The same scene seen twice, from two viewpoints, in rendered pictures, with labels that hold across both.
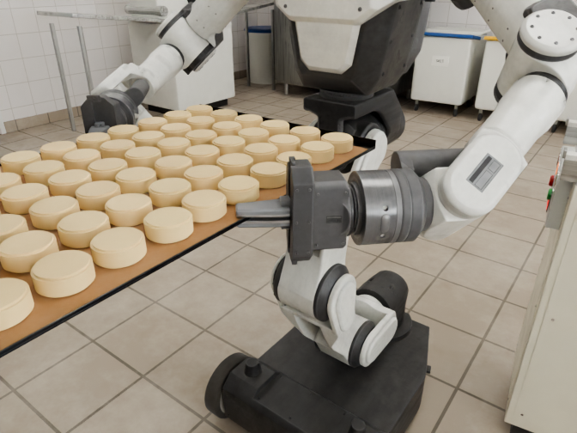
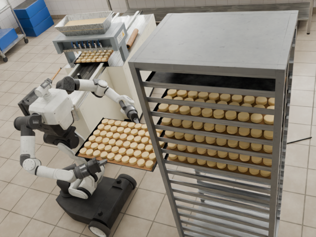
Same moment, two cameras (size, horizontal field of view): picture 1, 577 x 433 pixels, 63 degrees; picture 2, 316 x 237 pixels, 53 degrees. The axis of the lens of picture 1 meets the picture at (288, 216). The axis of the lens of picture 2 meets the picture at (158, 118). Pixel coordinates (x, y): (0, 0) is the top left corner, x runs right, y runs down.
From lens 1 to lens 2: 2.29 m
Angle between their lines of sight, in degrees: 77
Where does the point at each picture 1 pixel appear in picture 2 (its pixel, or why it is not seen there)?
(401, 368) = not seen: hidden behind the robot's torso
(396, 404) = (106, 178)
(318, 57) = (68, 124)
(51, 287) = not seen: hidden behind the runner
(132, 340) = not seen: outside the picture
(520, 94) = (111, 91)
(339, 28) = (69, 114)
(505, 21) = (92, 87)
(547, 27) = (103, 83)
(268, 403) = (111, 207)
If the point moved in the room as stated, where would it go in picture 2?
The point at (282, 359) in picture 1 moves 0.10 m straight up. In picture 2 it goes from (90, 211) to (87, 205)
